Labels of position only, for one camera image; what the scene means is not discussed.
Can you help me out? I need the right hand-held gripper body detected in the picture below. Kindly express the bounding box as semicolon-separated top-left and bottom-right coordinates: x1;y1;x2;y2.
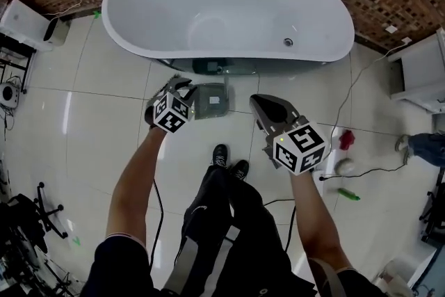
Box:
262;113;330;175

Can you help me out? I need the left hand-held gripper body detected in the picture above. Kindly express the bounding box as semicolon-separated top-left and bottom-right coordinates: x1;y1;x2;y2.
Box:
144;85;195;134

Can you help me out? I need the person's right forearm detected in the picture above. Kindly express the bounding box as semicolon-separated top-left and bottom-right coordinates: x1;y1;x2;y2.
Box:
288;170;354;271

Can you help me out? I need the person's left forearm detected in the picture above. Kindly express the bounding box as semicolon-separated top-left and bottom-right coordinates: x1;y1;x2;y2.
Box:
105;128;170;250

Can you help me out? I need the white extension power strip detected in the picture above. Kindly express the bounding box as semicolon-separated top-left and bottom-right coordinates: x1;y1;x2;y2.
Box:
312;43;407;192

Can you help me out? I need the red cloth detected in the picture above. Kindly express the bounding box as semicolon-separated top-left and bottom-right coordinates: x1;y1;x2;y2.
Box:
339;129;357;152

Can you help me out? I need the white ball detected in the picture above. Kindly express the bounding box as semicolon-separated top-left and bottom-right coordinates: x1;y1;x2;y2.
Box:
334;158;356;175

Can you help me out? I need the person's right black shoe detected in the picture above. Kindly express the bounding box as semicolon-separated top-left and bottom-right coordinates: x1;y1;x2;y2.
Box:
229;159;250;182

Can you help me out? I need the person's black shoe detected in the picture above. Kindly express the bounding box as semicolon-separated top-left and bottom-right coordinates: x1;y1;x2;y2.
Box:
211;144;229;170
229;159;250;182

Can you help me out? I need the person's left black shoe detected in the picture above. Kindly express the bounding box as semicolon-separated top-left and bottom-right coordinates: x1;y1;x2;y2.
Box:
211;144;229;170

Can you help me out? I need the green plastic bottle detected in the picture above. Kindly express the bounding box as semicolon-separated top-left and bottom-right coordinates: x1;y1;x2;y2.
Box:
337;186;362;202

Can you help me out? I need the white bin with black rim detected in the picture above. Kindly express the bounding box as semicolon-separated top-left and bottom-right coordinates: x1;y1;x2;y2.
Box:
43;16;72;46

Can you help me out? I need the white vanity cabinet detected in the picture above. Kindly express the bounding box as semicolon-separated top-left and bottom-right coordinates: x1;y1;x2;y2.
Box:
387;27;445;114

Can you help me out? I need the black office chair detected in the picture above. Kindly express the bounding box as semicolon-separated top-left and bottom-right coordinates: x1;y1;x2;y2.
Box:
419;166;445;248
0;182;69;255

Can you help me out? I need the person's dark shirt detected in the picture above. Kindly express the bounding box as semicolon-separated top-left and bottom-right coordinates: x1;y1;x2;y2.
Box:
80;234;387;297

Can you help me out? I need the white round floor device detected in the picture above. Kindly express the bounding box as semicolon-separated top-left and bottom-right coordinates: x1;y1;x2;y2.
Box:
0;81;21;108

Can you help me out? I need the black shelf rack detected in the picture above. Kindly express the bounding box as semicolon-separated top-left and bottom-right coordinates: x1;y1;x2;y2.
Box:
0;45;38;95

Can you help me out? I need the white low cabinet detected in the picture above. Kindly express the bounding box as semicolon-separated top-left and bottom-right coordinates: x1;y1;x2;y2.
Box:
373;246;445;297

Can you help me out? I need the grey long-handled dustpan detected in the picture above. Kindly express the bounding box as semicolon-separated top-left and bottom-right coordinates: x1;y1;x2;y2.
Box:
193;74;236;121

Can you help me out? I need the black floor cable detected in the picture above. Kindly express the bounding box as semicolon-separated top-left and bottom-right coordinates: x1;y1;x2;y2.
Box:
318;163;407;182

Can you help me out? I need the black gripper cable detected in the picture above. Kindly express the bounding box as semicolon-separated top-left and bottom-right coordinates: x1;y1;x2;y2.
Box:
263;198;297;252
149;179;164;267

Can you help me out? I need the white dispenser power cable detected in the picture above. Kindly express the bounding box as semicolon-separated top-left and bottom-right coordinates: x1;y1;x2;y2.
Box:
44;0;83;17

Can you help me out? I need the grey harness strap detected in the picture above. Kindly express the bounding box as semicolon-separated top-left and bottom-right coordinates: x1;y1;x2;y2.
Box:
162;225;241;294

